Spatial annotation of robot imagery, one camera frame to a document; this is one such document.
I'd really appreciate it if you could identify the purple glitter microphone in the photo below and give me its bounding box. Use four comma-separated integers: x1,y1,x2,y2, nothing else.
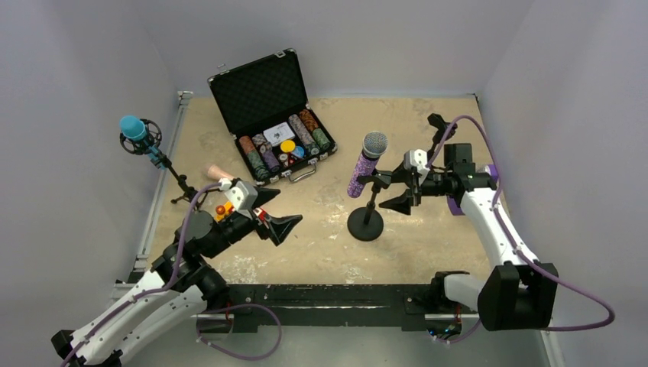
347,131,388,198

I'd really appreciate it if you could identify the black round-base mic stand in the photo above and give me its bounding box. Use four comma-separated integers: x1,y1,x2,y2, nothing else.
347,173,384,242

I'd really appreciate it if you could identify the black tripod shock-mount stand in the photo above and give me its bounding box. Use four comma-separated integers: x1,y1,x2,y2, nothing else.
119,115,199,204

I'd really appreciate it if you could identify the blue toy microphone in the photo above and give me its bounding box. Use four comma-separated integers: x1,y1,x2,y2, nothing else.
119,115,170,169

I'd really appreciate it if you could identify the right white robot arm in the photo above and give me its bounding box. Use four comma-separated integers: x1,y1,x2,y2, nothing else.
380,143,558,331

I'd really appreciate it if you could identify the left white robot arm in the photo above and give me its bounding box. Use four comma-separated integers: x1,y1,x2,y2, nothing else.
51,179,303,366

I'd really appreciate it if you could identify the yellow orange toy piece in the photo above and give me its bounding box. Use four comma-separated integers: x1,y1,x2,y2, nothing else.
215,201,235,222

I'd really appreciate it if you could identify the purple metronome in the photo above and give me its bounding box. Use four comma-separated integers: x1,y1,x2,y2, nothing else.
447,164,500,216

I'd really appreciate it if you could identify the pink plastic cylinder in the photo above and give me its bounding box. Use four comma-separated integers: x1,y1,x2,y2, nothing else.
205,164,235,181

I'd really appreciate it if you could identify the yellow poker chip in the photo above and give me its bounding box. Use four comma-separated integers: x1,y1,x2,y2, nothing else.
280,139,296,154

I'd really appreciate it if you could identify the blue poker chip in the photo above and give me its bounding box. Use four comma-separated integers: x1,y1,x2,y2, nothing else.
290,145,305,161

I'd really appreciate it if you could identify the white card deck box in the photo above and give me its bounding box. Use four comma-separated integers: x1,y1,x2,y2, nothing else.
263,122,296,147

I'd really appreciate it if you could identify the black poker chip case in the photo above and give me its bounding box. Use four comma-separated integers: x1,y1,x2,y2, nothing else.
208,48,338,186

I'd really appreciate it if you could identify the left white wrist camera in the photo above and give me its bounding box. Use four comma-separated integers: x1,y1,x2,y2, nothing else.
218,178,258,212

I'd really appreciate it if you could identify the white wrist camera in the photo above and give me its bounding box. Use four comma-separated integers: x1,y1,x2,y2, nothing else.
403,149,429,177
218,178,258,212

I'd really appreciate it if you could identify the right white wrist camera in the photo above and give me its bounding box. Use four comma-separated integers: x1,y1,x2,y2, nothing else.
403,149,429,177

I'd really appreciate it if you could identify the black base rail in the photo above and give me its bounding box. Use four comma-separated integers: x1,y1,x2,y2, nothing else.
180,283,477,334

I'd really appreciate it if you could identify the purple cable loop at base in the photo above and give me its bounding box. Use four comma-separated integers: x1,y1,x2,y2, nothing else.
196,303,283,362

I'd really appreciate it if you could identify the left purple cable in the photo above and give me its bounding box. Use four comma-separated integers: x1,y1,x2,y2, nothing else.
60,183,224,367

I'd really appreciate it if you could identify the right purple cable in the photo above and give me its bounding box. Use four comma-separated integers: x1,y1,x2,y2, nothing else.
425,115,616,333

